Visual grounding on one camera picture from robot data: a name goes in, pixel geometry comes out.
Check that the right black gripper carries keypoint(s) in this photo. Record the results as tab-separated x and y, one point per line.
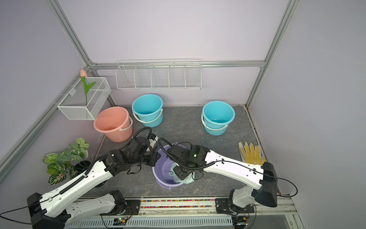
180	175

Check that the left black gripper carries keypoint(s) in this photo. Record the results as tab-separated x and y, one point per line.
155	156

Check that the purple plastic bucket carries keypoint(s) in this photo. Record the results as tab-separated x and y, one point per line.
161	171

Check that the teal plastic bucket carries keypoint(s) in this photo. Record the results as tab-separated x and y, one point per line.
148	110
216	116

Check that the light green microfiber cloth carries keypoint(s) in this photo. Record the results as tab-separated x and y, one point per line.
189	179

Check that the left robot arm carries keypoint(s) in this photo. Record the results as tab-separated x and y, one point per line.
58	208

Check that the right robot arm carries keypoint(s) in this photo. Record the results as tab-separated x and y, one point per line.
260	180

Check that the pink plastic bucket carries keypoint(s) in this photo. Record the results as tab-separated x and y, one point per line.
115	123

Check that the yellow white work gloves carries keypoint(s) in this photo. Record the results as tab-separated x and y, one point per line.
251	154

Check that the potted green leafy plant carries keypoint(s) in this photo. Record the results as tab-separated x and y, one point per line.
69	163

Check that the artificial pink tulip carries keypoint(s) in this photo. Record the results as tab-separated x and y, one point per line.
86	86

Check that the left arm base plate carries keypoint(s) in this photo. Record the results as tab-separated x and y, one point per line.
130	207

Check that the rail with coloured beads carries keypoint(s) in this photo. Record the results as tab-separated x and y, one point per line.
201	206

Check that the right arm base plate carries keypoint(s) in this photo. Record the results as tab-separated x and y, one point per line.
231	205

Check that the white slotted cable duct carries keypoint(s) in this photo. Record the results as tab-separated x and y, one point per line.
152	222

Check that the white wire basket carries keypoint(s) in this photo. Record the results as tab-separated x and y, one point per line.
73	103

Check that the long white wire shelf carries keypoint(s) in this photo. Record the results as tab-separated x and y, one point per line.
159	74

